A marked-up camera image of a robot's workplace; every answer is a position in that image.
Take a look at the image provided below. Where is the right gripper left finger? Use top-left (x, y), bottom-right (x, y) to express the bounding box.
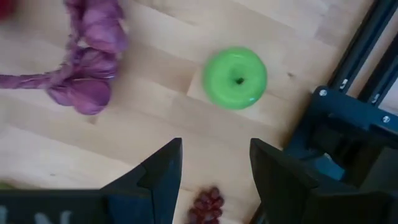
top-left (101, 138), bottom-right (183, 224)

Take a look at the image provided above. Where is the red pomegranate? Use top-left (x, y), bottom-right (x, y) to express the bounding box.
top-left (0, 0), bottom-right (16, 20)

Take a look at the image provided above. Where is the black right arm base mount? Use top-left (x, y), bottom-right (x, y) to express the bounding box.
top-left (281, 85), bottom-right (398, 194)

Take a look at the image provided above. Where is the green apple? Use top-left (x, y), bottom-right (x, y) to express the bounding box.
top-left (202, 45), bottom-right (269, 111)

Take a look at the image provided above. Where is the purple grape bunch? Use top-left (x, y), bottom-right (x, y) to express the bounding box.
top-left (0, 0), bottom-right (130, 116)

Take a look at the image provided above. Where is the black aluminium table frame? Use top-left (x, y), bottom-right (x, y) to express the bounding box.
top-left (328, 0), bottom-right (398, 108)

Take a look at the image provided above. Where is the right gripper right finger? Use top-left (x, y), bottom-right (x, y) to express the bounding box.
top-left (250, 138), bottom-right (358, 224)

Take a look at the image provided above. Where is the dark red grape bunch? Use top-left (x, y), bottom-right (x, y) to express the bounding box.
top-left (185, 185), bottom-right (226, 224)

